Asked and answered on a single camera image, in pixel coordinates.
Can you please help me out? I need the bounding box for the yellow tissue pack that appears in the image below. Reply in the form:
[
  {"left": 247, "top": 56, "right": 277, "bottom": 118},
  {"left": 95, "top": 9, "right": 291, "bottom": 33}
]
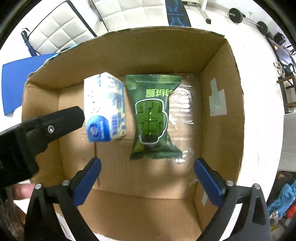
[{"left": 83, "top": 72, "right": 126, "bottom": 142}]

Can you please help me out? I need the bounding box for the green snack bag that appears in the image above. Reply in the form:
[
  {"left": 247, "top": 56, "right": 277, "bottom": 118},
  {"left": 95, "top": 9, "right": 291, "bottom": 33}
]
[{"left": 125, "top": 74, "right": 183, "bottom": 160}]

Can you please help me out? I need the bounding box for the person's hand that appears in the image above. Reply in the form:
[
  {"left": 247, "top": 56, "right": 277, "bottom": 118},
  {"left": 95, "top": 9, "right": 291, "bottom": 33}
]
[{"left": 12, "top": 183, "right": 35, "bottom": 200}]

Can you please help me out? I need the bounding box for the blue mat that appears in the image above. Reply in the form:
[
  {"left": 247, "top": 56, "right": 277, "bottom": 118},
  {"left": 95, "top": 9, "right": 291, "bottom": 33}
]
[{"left": 1, "top": 53, "right": 55, "bottom": 115}]

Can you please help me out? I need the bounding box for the cardboard box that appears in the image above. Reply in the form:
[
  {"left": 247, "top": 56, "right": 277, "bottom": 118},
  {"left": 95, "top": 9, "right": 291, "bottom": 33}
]
[{"left": 22, "top": 27, "right": 244, "bottom": 240}]

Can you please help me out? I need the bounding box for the dark wooden chair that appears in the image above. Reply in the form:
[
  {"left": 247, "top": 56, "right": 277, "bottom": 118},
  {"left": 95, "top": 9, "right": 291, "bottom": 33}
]
[{"left": 277, "top": 74, "right": 295, "bottom": 114}]

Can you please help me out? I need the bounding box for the left white quilted chair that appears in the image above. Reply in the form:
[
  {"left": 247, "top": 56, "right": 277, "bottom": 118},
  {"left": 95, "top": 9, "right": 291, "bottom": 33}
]
[{"left": 21, "top": 1, "right": 97, "bottom": 56}]

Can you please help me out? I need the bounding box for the white quilted chair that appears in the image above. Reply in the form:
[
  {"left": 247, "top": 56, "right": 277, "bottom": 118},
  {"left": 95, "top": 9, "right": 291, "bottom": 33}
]
[
  {"left": 21, "top": 1, "right": 97, "bottom": 56},
  {"left": 89, "top": 0, "right": 169, "bottom": 32}
]

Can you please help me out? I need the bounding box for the right white quilted chair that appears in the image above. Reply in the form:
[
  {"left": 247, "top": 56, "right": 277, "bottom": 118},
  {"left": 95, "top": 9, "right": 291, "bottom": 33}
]
[{"left": 89, "top": 0, "right": 169, "bottom": 32}]

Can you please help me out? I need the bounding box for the floor barbell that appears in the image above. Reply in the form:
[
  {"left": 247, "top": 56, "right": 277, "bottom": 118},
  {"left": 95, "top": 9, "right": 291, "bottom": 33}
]
[{"left": 228, "top": 8, "right": 268, "bottom": 35}]

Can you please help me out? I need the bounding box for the black blue weight bench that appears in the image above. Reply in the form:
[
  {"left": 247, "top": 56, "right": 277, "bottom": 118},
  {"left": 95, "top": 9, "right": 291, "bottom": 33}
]
[{"left": 165, "top": 0, "right": 191, "bottom": 27}]

